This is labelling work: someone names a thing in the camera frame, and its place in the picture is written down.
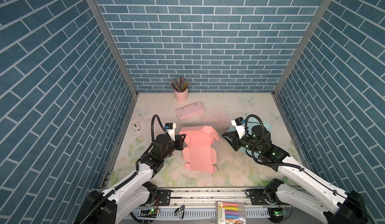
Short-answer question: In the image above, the aluminium front rail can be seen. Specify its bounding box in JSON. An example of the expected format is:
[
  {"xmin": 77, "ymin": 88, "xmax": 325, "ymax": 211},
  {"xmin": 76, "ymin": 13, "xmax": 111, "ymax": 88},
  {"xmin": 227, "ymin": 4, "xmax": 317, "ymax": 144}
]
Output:
[{"xmin": 87, "ymin": 186, "xmax": 334, "ymax": 210}]

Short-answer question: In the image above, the pink pencil cup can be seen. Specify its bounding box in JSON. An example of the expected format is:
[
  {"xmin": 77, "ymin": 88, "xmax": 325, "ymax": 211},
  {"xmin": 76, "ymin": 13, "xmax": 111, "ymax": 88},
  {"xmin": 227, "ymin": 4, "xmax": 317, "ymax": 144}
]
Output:
[{"xmin": 174, "ymin": 90, "xmax": 188, "ymax": 103}]

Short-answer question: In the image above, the pink paper box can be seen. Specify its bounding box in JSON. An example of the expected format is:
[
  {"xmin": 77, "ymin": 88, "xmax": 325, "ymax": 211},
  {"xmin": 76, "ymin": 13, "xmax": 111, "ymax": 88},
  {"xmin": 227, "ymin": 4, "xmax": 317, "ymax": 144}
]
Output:
[{"xmin": 179, "ymin": 126, "xmax": 220, "ymax": 174}]

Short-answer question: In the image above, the small white pencil sharpener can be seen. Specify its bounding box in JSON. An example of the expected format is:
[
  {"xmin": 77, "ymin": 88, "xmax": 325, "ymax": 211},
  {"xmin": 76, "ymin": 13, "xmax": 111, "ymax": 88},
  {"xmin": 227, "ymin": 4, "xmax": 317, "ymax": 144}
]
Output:
[{"xmin": 132, "ymin": 122, "xmax": 140, "ymax": 132}]

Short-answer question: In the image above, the bundle of coloured pencils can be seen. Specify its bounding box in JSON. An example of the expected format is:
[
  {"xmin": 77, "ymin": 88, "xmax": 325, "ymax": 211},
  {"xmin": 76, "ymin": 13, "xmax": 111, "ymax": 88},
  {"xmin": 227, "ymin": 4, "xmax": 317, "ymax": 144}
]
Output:
[{"xmin": 170, "ymin": 76, "xmax": 189, "ymax": 93}]

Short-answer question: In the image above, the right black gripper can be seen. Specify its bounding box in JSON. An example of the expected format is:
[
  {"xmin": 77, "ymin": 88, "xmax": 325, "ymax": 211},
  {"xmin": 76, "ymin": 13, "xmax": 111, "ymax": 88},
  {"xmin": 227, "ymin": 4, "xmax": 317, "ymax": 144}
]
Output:
[{"xmin": 222, "ymin": 130, "xmax": 263, "ymax": 155}]

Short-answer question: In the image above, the wrist white camera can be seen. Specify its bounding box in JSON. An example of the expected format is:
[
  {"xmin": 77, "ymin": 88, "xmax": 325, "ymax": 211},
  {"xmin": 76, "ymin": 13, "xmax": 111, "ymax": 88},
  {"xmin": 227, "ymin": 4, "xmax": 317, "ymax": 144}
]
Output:
[
  {"xmin": 231, "ymin": 117, "xmax": 246, "ymax": 139},
  {"xmin": 164, "ymin": 123, "xmax": 176, "ymax": 141}
]

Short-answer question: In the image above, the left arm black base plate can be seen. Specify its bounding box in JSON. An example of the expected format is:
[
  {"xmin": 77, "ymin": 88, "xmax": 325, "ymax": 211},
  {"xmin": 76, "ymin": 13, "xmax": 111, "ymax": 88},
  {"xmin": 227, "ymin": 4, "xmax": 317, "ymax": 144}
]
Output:
[{"xmin": 146, "ymin": 189, "xmax": 171, "ymax": 207}]

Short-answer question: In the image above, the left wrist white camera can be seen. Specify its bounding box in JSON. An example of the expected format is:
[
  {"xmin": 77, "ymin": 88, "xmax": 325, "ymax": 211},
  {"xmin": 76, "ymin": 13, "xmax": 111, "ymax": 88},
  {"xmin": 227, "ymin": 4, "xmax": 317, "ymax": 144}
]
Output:
[{"xmin": 164, "ymin": 123, "xmax": 176, "ymax": 141}]

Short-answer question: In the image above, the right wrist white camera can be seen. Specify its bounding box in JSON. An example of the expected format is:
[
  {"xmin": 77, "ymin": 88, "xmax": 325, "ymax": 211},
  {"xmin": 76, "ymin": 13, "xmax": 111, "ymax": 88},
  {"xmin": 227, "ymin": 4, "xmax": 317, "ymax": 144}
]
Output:
[{"xmin": 231, "ymin": 117, "xmax": 246, "ymax": 139}]

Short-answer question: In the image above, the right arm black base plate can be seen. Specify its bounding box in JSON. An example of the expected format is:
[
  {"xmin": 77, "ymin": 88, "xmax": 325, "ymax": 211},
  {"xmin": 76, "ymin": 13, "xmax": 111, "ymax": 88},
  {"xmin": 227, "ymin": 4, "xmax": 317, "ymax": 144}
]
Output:
[{"xmin": 245, "ymin": 188, "xmax": 277, "ymax": 206}]

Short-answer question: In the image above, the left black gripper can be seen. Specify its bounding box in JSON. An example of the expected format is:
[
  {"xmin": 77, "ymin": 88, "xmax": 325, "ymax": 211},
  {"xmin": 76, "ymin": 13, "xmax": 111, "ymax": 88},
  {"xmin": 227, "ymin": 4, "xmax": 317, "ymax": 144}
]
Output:
[{"xmin": 160, "ymin": 133, "xmax": 186, "ymax": 162}]

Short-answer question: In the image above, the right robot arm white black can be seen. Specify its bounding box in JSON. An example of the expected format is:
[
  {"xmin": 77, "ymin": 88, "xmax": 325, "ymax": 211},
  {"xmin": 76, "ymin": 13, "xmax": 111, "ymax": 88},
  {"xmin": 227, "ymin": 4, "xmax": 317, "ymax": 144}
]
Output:
[{"xmin": 222, "ymin": 125, "xmax": 372, "ymax": 224}]

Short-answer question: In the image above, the left small circuit board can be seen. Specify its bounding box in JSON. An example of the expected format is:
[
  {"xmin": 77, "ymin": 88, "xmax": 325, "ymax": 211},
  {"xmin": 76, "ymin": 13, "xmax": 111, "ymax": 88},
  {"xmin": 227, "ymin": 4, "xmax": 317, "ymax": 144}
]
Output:
[{"xmin": 139, "ymin": 209, "xmax": 158, "ymax": 219}]

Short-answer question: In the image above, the black metal clip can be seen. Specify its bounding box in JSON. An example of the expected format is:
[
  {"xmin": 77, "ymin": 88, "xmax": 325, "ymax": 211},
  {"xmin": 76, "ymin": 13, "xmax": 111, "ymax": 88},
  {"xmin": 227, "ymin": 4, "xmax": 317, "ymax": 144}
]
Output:
[{"xmin": 174, "ymin": 205, "xmax": 185, "ymax": 220}]

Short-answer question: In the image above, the light blue flat paper box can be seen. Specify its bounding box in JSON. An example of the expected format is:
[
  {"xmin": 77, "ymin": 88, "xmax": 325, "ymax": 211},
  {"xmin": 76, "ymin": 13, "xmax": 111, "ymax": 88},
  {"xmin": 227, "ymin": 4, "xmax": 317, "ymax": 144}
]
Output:
[{"xmin": 228, "ymin": 120, "xmax": 274, "ymax": 132}]

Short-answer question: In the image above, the right small circuit board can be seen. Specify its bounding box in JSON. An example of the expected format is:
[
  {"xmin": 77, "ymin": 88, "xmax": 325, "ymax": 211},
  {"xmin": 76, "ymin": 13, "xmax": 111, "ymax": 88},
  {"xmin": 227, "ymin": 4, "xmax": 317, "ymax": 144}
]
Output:
[{"xmin": 268, "ymin": 208, "xmax": 285, "ymax": 224}]

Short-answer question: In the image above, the pink pencil case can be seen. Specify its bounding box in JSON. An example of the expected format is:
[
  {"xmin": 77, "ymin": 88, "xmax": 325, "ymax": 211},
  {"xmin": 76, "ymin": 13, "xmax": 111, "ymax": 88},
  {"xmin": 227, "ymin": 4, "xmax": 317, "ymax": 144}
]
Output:
[{"xmin": 175, "ymin": 102, "xmax": 206, "ymax": 120}]

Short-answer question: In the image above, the small circuit board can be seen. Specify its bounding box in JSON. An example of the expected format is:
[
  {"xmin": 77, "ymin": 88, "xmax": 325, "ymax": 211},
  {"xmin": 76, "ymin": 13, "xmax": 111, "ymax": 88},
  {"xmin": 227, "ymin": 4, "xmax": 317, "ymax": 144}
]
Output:
[
  {"xmin": 268, "ymin": 208, "xmax": 285, "ymax": 224},
  {"xmin": 139, "ymin": 209, "xmax": 158, "ymax": 219}
]

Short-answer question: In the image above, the left black corrugated cable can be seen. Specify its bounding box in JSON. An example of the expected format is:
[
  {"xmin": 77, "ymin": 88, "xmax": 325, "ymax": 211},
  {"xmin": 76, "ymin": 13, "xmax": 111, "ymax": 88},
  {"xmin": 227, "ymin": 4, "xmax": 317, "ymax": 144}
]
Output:
[{"xmin": 78, "ymin": 114, "xmax": 167, "ymax": 224}]

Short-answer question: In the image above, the pack of coloured markers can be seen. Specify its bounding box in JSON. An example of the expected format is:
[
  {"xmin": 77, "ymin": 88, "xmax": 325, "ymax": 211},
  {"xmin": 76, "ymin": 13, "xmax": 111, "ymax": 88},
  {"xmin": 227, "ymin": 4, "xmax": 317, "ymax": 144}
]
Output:
[{"xmin": 216, "ymin": 202, "xmax": 247, "ymax": 224}]

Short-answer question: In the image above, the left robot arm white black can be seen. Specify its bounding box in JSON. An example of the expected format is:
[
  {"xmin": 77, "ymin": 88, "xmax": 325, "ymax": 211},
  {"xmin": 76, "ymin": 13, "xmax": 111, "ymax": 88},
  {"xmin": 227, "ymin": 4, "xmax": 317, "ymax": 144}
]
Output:
[{"xmin": 74, "ymin": 134, "xmax": 186, "ymax": 224}]

